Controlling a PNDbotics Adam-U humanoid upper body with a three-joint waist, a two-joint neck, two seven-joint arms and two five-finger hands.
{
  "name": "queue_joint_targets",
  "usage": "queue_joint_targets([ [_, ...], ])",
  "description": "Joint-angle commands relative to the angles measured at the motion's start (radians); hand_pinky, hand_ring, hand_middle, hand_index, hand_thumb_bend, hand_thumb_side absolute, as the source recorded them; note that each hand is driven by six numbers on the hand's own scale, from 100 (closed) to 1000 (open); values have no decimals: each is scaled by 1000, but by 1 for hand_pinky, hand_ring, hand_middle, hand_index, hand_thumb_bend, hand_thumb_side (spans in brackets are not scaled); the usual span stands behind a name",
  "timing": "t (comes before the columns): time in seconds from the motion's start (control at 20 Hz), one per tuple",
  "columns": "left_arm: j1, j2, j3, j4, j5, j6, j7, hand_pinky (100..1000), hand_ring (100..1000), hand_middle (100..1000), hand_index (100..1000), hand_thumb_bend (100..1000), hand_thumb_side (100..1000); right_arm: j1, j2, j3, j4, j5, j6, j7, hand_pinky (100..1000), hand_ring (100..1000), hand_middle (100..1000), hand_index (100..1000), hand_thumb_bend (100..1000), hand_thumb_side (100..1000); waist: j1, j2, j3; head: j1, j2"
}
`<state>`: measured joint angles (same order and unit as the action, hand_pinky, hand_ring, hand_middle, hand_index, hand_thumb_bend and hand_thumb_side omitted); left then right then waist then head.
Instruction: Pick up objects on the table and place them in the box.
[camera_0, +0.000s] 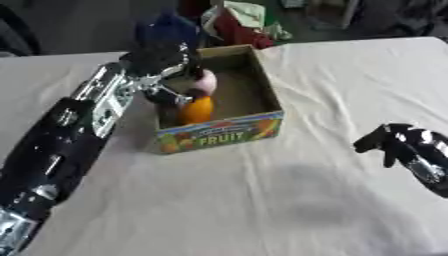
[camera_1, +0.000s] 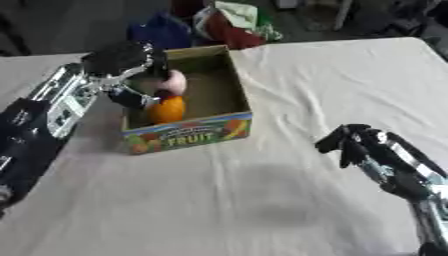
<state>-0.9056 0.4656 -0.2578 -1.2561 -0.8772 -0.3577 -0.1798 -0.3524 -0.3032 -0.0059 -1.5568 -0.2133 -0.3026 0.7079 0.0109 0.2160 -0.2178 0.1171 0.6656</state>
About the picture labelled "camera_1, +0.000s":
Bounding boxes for orange toy fruit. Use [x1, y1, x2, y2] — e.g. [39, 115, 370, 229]
[143, 95, 188, 125]

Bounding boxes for pink toy fruit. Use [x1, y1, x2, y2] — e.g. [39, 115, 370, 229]
[154, 68, 189, 98]

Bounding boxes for blue bag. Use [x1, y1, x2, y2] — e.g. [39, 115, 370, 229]
[126, 10, 195, 50]

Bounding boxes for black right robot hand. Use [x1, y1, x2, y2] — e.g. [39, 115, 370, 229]
[313, 123, 448, 202]

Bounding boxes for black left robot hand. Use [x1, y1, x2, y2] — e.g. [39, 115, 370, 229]
[78, 40, 174, 110]

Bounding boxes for red green white bag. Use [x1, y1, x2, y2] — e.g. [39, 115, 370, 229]
[190, 0, 286, 50]

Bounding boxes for printed cardboard box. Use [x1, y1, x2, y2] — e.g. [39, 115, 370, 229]
[119, 44, 256, 156]

